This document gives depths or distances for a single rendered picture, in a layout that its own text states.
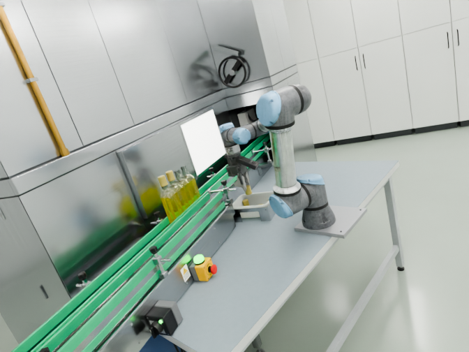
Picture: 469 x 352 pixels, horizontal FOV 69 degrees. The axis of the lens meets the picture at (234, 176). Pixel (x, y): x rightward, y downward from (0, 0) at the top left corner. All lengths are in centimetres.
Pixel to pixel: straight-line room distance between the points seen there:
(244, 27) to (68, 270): 177
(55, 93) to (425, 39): 434
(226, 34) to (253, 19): 21
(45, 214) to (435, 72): 459
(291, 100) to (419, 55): 384
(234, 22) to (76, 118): 133
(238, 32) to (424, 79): 315
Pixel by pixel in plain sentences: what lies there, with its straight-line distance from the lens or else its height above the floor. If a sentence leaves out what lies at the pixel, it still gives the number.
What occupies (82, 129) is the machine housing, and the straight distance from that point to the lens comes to 152.
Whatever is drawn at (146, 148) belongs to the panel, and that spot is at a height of 128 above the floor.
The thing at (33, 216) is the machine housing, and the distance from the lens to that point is 136.
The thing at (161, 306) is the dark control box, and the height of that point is 83.
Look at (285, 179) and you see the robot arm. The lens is 138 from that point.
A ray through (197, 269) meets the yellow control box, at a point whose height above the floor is 81.
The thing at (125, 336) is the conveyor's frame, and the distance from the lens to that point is 124.
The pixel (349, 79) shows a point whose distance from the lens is 507.
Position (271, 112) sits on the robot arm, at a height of 134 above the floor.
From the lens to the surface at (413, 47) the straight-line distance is 501.
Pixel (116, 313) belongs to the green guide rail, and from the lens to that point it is 122.
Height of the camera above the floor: 153
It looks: 17 degrees down
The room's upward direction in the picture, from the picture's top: 17 degrees counter-clockwise
